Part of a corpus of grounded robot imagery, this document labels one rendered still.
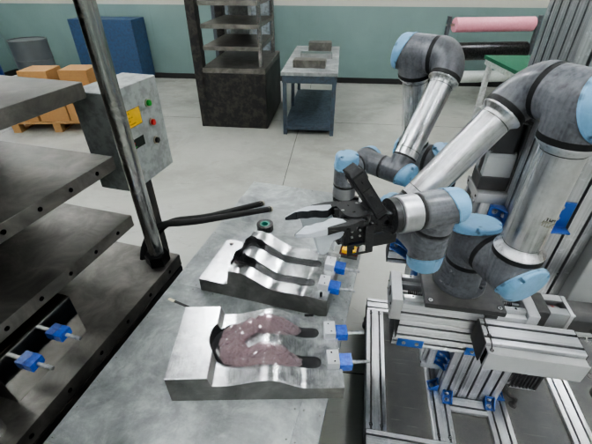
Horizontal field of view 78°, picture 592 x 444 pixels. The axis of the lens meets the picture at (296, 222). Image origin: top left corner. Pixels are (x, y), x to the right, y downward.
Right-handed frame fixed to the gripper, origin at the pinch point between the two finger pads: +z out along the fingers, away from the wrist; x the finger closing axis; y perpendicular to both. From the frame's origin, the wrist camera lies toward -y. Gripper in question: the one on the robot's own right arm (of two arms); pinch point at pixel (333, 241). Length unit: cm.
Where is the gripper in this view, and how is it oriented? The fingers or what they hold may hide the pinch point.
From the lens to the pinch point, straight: 134.1
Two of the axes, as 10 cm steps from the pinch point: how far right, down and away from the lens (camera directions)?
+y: 9.6, 1.6, -2.3
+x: 2.8, -5.5, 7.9
